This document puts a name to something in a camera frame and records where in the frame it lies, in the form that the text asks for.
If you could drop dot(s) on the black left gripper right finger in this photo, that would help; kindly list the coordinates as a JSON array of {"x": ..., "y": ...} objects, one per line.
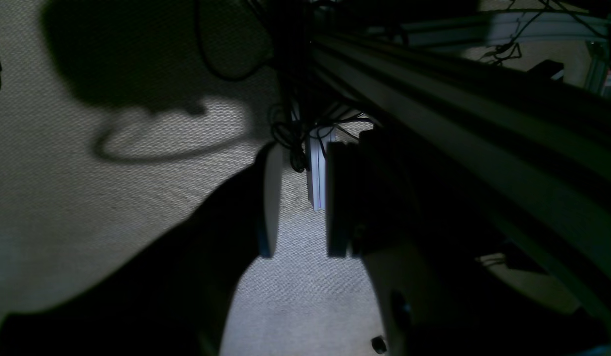
[{"x": 420, "y": 224}]

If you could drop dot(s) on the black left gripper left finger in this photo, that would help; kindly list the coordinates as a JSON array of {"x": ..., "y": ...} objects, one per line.
[{"x": 173, "y": 297}]

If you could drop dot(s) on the aluminium frame rail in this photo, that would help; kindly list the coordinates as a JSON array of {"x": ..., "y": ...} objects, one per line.
[{"x": 532, "y": 154}]

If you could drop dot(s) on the white table leg post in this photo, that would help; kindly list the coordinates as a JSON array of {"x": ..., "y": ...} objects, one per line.
[{"x": 315, "y": 148}]

